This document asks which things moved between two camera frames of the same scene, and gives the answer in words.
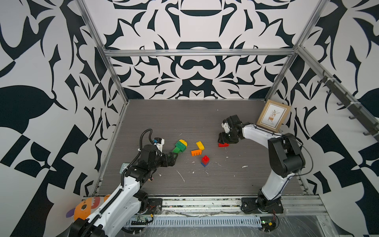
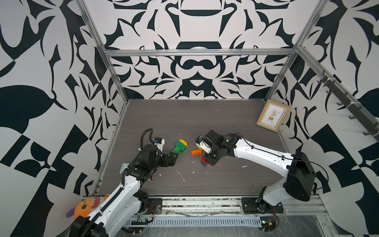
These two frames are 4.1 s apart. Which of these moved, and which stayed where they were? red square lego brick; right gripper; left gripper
Moved: right gripper
Stayed: left gripper; red square lego brick
